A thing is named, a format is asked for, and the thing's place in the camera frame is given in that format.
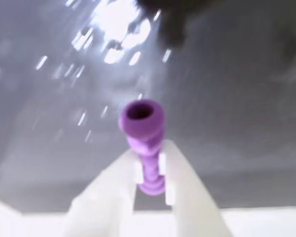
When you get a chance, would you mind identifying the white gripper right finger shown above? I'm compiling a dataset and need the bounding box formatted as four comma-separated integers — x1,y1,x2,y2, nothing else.
159,139,235,237

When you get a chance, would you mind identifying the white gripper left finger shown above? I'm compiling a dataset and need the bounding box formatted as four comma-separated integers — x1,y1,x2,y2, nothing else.
63,150,137,237

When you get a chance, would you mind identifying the purple pen grip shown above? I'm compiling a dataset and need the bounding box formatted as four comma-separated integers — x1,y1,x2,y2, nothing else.
118,100,166,197

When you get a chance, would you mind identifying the black table mat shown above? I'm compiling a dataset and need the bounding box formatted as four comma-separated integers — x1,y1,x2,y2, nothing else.
0,0,296,213

